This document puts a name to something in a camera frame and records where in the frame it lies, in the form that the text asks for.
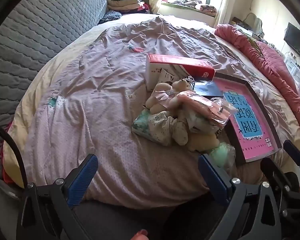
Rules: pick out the leopard print fabric bow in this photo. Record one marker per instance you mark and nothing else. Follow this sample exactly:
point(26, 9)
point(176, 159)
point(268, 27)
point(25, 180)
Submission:
point(165, 127)

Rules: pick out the pile of clothes on windowsill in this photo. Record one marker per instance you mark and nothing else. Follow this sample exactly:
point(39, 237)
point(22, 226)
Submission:
point(195, 5)

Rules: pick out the dark blue box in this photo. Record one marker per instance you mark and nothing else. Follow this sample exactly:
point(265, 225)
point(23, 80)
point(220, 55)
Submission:
point(207, 88)

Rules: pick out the cream bed blanket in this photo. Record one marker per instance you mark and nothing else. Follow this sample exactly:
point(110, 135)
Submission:
point(20, 120)

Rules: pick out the pale pink printed bed sheet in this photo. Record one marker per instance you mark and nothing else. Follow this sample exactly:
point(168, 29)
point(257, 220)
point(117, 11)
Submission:
point(102, 80)

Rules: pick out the pink packet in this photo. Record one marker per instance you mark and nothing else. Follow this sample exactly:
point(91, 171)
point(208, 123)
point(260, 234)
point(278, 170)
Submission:
point(202, 107)

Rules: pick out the red cloth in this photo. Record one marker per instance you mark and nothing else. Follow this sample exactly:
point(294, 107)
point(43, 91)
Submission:
point(7, 177)

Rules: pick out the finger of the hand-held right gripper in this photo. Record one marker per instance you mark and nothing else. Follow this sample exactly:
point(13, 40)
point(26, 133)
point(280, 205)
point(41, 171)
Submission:
point(273, 172)
point(293, 152)

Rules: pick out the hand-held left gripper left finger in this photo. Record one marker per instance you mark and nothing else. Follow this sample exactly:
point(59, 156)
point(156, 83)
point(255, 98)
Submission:
point(82, 177)

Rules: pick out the pink ruched comforter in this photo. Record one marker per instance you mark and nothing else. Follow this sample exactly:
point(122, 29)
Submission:
point(265, 55)

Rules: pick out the black television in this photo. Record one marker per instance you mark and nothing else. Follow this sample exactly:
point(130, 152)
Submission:
point(296, 40)

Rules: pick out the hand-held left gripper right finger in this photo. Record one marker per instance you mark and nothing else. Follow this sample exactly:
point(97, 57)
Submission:
point(211, 176)

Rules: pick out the mint green plastic-wrapped pack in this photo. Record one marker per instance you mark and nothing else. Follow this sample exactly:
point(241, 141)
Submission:
point(221, 155)

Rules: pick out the dark patterned cloth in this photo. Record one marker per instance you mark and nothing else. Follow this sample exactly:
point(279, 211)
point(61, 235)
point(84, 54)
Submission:
point(110, 16)

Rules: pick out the grey quilted headboard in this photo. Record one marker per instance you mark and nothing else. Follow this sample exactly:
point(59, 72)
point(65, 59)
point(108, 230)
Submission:
point(40, 30)

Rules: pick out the dark-framed pink tray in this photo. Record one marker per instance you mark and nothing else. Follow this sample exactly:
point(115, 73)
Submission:
point(252, 120)

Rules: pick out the white snack packet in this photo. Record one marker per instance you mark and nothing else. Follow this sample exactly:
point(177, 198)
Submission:
point(166, 76)

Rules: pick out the red and white carton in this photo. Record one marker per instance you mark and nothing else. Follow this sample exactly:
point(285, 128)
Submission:
point(180, 63)

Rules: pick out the white cabinet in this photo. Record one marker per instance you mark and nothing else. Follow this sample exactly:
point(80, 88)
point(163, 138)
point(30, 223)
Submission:
point(295, 67)

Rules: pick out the cream teddy bear pink dress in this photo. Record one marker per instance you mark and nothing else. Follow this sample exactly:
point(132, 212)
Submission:
point(165, 92)

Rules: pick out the stack of folded clothes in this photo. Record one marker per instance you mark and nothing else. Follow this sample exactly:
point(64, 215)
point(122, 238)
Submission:
point(125, 2)

